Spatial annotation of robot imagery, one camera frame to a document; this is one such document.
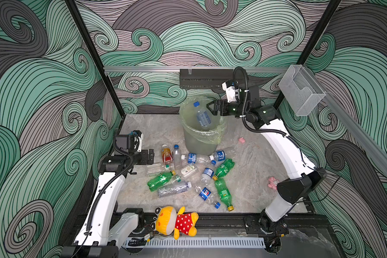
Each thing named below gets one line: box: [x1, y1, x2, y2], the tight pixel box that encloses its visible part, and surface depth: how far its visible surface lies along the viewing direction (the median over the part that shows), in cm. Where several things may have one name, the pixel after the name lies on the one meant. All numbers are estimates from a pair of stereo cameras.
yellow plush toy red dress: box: [150, 205, 199, 240], surface depth 71 cm
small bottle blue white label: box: [201, 159, 217, 185], surface depth 87 cm
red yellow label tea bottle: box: [161, 143, 174, 164], surface depth 94 cm
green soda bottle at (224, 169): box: [212, 158, 236, 181], surface depth 88 cm
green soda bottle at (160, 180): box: [147, 170, 177, 192], surface depth 85 cm
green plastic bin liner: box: [179, 96, 227, 145], surface depth 79 cm
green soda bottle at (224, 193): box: [215, 178, 234, 212], surface depth 80 cm
